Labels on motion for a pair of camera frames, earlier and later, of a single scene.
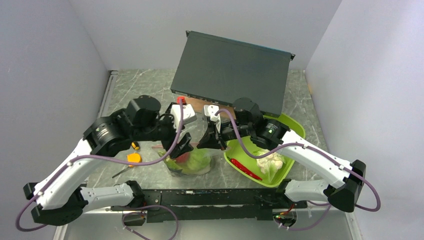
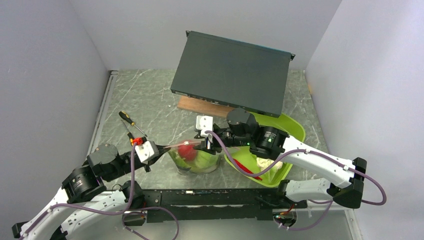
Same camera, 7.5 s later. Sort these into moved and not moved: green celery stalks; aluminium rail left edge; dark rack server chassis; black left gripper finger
Moved: green celery stalks; black left gripper finger
Not moved: aluminium rail left edge; dark rack server chassis
